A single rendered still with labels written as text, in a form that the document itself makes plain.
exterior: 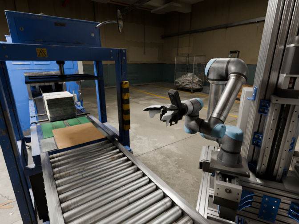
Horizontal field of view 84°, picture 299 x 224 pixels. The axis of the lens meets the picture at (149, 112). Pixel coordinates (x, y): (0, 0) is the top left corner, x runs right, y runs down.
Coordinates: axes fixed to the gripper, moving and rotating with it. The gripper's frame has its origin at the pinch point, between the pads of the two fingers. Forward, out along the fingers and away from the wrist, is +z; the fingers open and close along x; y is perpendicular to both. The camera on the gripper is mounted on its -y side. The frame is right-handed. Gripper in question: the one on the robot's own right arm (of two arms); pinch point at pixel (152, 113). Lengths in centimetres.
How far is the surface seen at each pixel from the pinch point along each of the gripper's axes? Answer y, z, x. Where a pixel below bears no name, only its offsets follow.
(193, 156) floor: 133, -161, 60
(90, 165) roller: 50, 12, 40
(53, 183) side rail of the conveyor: 49, 35, 36
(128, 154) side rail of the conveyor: 49, -13, 34
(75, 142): 54, 9, 77
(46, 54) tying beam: -14, 19, 87
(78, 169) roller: 50, 20, 41
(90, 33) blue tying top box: -30, -17, 96
